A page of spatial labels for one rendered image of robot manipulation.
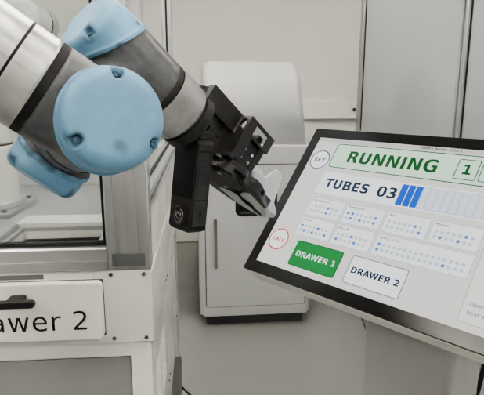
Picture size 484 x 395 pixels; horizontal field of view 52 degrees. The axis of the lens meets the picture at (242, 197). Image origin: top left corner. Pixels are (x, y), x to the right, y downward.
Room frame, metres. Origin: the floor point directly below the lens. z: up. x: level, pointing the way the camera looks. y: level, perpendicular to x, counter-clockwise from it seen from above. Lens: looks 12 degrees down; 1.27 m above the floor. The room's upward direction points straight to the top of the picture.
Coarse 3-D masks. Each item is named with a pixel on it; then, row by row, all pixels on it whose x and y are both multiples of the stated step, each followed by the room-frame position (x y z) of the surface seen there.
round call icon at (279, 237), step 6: (276, 228) 0.85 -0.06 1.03; (282, 228) 0.85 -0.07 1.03; (270, 234) 0.85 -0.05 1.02; (276, 234) 0.84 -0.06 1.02; (282, 234) 0.84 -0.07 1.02; (288, 234) 0.83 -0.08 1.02; (270, 240) 0.84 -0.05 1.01; (276, 240) 0.84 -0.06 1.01; (282, 240) 0.83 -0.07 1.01; (288, 240) 0.82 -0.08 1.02; (264, 246) 0.84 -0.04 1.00; (270, 246) 0.83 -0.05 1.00; (276, 246) 0.83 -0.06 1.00; (282, 246) 0.82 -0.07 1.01
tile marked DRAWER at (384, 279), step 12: (360, 264) 0.71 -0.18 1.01; (372, 264) 0.70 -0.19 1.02; (384, 264) 0.69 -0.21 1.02; (348, 276) 0.71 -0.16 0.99; (360, 276) 0.70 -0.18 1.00; (372, 276) 0.69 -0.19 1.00; (384, 276) 0.68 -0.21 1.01; (396, 276) 0.67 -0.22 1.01; (372, 288) 0.67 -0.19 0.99; (384, 288) 0.66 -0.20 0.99; (396, 288) 0.65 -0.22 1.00
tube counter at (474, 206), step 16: (384, 192) 0.78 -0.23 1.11; (400, 192) 0.76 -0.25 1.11; (416, 192) 0.74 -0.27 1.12; (432, 192) 0.73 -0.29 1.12; (448, 192) 0.71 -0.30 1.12; (464, 192) 0.70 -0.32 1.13; (416, 208) 0.72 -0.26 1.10; (432, 208) 0.71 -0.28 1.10; (448, 208) 0.69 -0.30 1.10; (464, 208) 0.68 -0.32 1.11; (480, 208) 0.67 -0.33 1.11
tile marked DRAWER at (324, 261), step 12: (300, 240) 0.81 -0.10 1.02; (300, 252) 0.79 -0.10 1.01; (312, 252) 0.77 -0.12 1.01; (324, 252) 0.76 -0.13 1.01; (336, 252) 0.75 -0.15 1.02; (288, 264) 0.79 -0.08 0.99; (300, 264) 0.77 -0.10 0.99; (312, 264) 0.76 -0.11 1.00; (324, 264) 0.75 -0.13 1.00; (336, 264) 0.73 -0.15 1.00; (324, 276) 0.73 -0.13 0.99
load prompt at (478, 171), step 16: (336, 160) 0.89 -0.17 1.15; (352, 160) 0.86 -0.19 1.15; (368, 160) 0.84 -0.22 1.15; (384, 160) 0.82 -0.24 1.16; (400, 160) 0.80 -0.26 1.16; (416, 160) 0.79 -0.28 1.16; (432, 160) 0.77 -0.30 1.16; (448, 160) 0.75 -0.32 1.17; (464, 160) 0.74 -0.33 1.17; (480, 160) 0.72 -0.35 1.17; (416, 176) 0.76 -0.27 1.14; (432, 176) 0.75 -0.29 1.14; (448, 176) 0.73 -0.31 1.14; (464, 176) 0.72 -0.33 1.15; (480, 176) 0.70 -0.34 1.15
